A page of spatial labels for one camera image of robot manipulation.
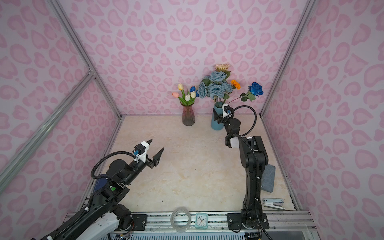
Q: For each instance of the blue rose bouquet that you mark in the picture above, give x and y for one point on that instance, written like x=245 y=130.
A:
x=216 y=87

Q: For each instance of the grey sponge block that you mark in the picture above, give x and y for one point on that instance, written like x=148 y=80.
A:
x=268 y=179

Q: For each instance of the orange flower stem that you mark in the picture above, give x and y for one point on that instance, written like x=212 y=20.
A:
x=235 y=84

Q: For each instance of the pink tulip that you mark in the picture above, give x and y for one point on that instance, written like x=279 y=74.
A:
x=177 y=96

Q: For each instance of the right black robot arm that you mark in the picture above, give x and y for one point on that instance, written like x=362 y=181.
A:
x=254 y=160

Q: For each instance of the dark blue rose stem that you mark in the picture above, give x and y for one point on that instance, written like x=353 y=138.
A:
x=255 y=90

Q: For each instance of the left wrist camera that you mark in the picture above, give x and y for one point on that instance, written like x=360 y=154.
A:
x=140 y=152

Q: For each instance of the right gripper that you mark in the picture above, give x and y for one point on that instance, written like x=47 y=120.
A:
x=227 y=119

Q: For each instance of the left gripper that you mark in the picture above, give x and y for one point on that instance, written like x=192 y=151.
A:
x=151 y=160

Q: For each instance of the clear tape roll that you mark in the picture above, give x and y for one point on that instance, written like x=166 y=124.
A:
x=181 y=219

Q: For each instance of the cream sunflower stem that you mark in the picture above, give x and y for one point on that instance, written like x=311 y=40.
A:
x=223 y=68

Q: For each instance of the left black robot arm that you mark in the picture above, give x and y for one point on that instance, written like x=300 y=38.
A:
x=104 y=212

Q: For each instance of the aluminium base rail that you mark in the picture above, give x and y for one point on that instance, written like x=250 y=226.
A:
x=283 y=225

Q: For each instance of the blue book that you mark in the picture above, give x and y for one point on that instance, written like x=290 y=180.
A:
x=99 y=184

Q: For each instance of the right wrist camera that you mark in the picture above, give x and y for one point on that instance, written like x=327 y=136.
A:
x=228 y=111

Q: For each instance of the red glass vase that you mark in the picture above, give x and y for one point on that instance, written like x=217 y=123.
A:
x=188 y=116

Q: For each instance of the teal cylindrical vase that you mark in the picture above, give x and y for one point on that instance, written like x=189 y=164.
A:
x=217 y=111

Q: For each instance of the large white tulip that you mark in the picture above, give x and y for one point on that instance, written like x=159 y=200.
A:
x=187 y=100

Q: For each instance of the small teal alarm clock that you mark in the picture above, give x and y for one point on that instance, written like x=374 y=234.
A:
x=201 y=221

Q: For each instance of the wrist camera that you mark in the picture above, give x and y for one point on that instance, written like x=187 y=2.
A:
x=228 y=111
x=140 y=152

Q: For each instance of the yellow tulip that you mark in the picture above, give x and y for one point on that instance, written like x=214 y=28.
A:
x=181 y=88

